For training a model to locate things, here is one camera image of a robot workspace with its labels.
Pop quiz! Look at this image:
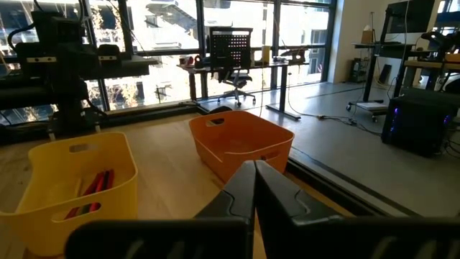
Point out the wooden background workbench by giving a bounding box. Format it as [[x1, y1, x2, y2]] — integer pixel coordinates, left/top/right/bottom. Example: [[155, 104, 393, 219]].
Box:
[[404, 30, 460, 94]]

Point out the black computer tower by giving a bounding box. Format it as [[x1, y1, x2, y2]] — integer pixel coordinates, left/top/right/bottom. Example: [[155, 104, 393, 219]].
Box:
[[380, 88, 460, 158]]

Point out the orange plastic bin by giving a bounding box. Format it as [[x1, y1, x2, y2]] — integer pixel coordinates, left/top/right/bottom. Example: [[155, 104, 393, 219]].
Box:
[[188, 109, 295, 183]]

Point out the black office chair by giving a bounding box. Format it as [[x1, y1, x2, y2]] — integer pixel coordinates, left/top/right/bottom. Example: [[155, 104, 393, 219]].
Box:
[[210, 26, 258, 108]]

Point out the black monitor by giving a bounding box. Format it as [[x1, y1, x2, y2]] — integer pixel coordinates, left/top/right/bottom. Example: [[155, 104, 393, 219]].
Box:
[[385, 0, 446, 35]]

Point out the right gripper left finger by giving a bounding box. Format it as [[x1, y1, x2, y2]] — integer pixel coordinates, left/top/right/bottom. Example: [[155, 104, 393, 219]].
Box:
[[64, 160, 257, 259]]

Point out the light red pencil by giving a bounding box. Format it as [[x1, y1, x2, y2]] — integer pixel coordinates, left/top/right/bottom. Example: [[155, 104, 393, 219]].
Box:
[[89, 168, 116, 213]]

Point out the black office desk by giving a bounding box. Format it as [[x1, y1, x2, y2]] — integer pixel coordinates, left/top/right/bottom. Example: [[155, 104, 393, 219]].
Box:
[[177, 57, 303, 121]]

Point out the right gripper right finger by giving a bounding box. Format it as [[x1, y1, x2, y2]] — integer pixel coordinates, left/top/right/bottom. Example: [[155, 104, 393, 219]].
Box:
[[255, 160, 460, 259]]

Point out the black monitor stand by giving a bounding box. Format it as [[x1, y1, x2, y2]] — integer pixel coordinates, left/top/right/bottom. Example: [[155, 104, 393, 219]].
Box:
[[346, 34, 418, 117]]

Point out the cardboard box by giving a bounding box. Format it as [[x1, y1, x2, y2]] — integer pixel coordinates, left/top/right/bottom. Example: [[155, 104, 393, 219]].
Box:
[[361, 24, 375, 45]]

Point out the yellow plastic bin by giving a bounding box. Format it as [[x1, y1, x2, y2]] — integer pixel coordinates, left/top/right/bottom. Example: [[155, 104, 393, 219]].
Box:
[[0, 131, 139, 258]]

